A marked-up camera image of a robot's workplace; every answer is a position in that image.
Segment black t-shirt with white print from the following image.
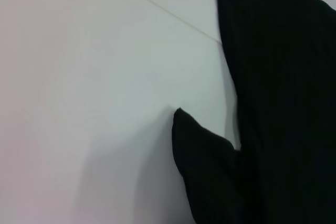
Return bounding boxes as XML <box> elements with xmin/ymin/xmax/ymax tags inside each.
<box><xmin>172</xmin><ymin>0</ymin><xmax>336</xmax><ymax>224</ymax></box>

